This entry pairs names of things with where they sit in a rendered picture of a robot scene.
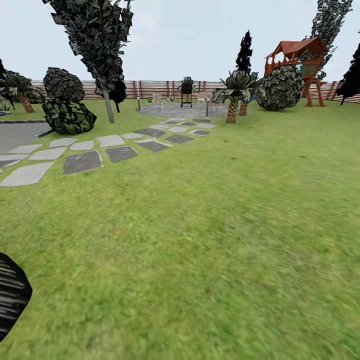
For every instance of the charcoal grill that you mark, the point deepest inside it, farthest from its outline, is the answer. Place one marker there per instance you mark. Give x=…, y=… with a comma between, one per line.
x=186, y=88

